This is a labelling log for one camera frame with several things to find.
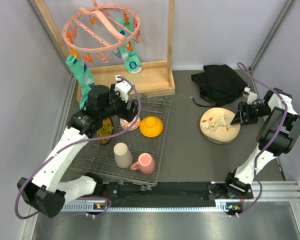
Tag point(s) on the wooden stand tray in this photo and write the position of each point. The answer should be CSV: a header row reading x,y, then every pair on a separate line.
x,y
156,78

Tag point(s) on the white orange patterned bowl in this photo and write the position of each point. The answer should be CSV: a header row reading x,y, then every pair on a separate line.
x,y
124,124

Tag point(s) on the black cloth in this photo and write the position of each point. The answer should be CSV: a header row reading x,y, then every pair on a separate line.
x,y
219,85

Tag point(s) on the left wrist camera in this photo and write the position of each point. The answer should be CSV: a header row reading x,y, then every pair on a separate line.
x,y
123,87

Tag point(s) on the beige tumbler cup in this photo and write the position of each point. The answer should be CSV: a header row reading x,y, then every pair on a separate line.
x,y
123,156

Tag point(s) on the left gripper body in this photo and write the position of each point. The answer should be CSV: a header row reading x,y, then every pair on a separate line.
x,y
117,107

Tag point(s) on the pink mug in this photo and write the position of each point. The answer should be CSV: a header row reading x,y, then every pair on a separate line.
x,y
145,164

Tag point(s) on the aluminium extrusion rail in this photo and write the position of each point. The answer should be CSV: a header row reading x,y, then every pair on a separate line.
x,y
272,191

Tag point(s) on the mint green blue sock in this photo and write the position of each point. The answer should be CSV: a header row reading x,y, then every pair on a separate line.
x,y
83,75

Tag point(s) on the yellow patterned small plate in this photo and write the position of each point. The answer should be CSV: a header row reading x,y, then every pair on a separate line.
x,y
106,129

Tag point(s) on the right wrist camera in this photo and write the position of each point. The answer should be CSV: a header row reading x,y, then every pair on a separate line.
x,y
251,96

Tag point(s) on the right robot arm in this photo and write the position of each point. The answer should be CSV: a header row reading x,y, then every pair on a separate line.
x,y
277,136

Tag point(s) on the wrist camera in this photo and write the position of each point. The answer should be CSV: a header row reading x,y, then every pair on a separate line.
x,y
251,96
123,87

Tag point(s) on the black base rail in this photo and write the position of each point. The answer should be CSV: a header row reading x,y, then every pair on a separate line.
x,y
167,194

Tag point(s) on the beige bird plate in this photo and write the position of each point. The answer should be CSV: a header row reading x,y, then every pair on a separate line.
x,y
215,124

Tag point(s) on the yellow ribbed bowl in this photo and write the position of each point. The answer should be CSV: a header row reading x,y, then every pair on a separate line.
x,y
151,126

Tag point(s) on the mint green flower plate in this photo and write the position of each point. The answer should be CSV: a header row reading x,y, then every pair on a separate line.
x,y
220,142

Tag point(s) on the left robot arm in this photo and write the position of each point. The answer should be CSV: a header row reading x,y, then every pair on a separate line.
x,y
43,190

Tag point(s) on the grey wire dish rack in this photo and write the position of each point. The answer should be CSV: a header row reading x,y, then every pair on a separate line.
x,y
99,159

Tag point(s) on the pink round clothes hanger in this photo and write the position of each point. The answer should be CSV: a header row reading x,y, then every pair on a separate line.
x,y
93,32

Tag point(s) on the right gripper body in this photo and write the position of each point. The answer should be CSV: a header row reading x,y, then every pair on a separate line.
x,y
256,111

